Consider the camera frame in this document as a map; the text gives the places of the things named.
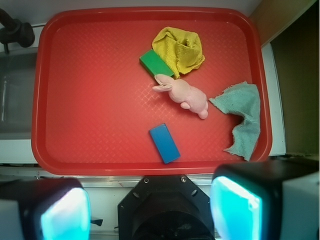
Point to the yellow crumpled cloth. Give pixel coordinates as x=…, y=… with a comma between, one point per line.
x=181, y=50

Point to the pink toy bunny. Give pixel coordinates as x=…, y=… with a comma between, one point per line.
x=187, y=96

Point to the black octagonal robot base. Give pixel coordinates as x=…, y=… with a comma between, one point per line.
x=168, y=207

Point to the red plastic tray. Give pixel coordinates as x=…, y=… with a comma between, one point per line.
x=94, y=105

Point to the metal sink basin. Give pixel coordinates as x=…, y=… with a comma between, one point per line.
x=17, y=79

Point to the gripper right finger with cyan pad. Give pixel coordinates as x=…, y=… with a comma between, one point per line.
x=267, y=200

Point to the black faucet fixture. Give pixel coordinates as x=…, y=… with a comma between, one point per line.
x=15, y=31

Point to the blue rectangular block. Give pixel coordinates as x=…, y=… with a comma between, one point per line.
x=165, y=143

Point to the green rectangular block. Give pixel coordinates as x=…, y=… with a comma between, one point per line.
x=154, y=65

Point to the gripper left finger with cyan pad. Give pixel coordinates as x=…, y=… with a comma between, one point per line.
x=46, y=209

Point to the teal crumpled cloth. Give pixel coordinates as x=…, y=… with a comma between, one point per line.
x=242, y=100

